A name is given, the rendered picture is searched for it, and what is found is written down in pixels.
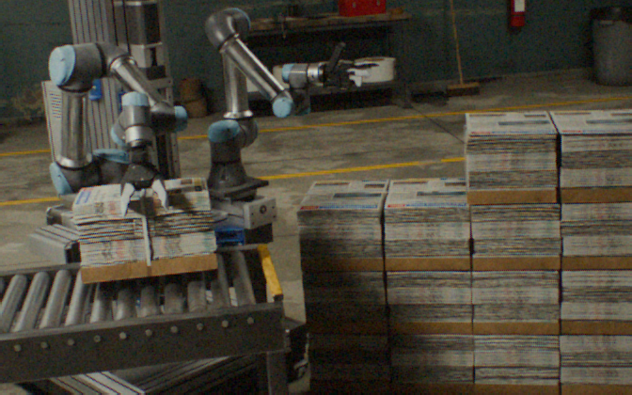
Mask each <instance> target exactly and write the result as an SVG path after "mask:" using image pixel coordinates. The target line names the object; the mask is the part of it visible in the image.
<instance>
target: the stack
mask: <svg viewBox="0 0 632 395"><path fill-rule="evenodd" d="M306 195H307V196H306ZM296 215H297V222H298V223H297V227H298V229H299V231H298V233H299V234H298V236H299V237H300V238H299V244H300V257H301V260H350V259H383V262H384V255H385V252H387V253H386V256H387V259H414V258H470V270H386V266H385V269H384V271H303V274H302V283H303V284H302V285H303V289H304V290H303V291H304V299H305V301H304V302H305V304H304V307H305V313H306V314H305V317H306V320H307V322H387V317H388V313H389V307H390V315H389V322H390V323H472V319H473V323H557V322H558V320H559V319H560V317H561V321H562V322H569V323H632V269H576V270H562V269H561V268H562V258H577V257H632V201H608V202H563V203H561V200H560V197H559V195H558V192H557V190H556V202H539V203H489V204H472V217H471V211H470V204H467V197H466V178H431V179H406V180H393V181H391V183H390V185H389V180H341V181H319V182H314V183H313V184H312V185H311V187H310V188H309V190H308V192H307V193H305V197H304V198H303V200H302V202H301V203H300V205H299V207H298V209H297V212H296ZM471 220H472V238H471V225H470V224H471ZM559 254H561V266H560V269H538V270H473V265H472V259H475V258H553V257H558V256H559ZM473 305H474V309H473ZM308 363H310V365H309V366H310V369H311V377H310V381H340V382H374V383H389V382H390V377H391V376H392V383H473V376H474V383H480V384H524V385H557V384H558V381H559V380H561V385H632V335H610V334H562V333H561V329H560V332H559V335H531V334H473V330H472V334H389V331H388V332H387V333H308ZM473 368H474V371H473ZM559 378H560V379H559Z"/></svg>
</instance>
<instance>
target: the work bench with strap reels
mask: <svg viewBox="0 0 632 395"><path fill-rule="evenodd" d="M386 2H387V0H339V2H338V5H339V13H331V14H318V15H324V16H329V17H328V18H323V19H319V20H308V18H299V17H296V18H289V17H286V21H287V22H288V23H287V24H283V25H284V30H285V33H297V32H309V31H321V30H333V29H345V28H359V27H370V26H382V25H387V26H388V48H389V57H387V56H376V57H365V58H359V59H357V60H354V62H363V61H365V62H375V63H378V64H380V67H375V68H371V76H370V78H368V79H366V78H364V76H363V80H362V85H361V87H358V86H357V84H356V83H355V85H352V87H351V88H350V89H336V88H335V87H327V88H323V84H308V86H309V95H321V94H331V93H342V92H353V91H365V90H376V89H387V88H390V94H391V97H389V98H390V99H399V98H398V97H397V93H396V88H397V87H404V107H403V109H412V108H413V107H412V106H411V100H410V73H409V47H408V21H407V19H411V15H410V14H408V13H405V12H403V13H402V14H391V9H386ZM270 20H272V18H268V19H256V20H250V30H249V32H248V34H247V36H260V35H272V34H283V29H282V24H269V21H270ZM394 24H401V25H402V37H403V78H402V77H401V76H399V75H397V74H396V61H395V46H394ZM220 55H221V67H222V77H223V88H224V99H225V109H226V112H227V100H226V90H225V79H224V68H223V56H222V53H220ZM284 66H286V64H283V66H277V67H273V77H274V78H275V79H276V80H278V82H279V83H280V84H281V85H282V86H283V87H284V88H285V89H286V90H287V91H288V92H289V93H290V87H289V85H288V84H285V83H284V82H283V79H282V70H283V68H284ZM246 86H247V98H248V100H249V101H255V100H265V99H266V98H265V97H264V96H263V95H262V94H261V93H260V92H259V91H258V90H257V89H256V88H255V86H254V85H253V84H252V83H251V82H250V81H249V80H248V79H247V78H246ZM226 112H224V114H226Z"/></svg>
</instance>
